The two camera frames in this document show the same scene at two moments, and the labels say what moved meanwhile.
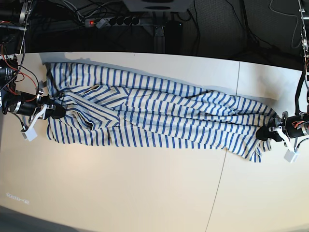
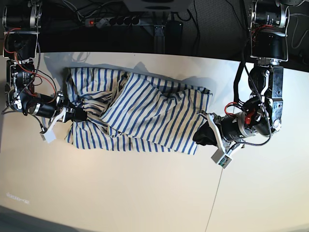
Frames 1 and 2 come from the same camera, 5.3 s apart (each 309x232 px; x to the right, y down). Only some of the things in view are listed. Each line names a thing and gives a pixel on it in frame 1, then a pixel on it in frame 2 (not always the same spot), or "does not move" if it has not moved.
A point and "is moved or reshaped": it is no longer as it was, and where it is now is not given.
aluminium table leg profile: (159, 39) does not move
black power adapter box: (174, 36) does not move
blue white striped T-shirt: (107, 105) is moved or reshaped
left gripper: (293, 126) -> (229, 126)
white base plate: (182, 6) does not move
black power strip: (112, 21) does not move
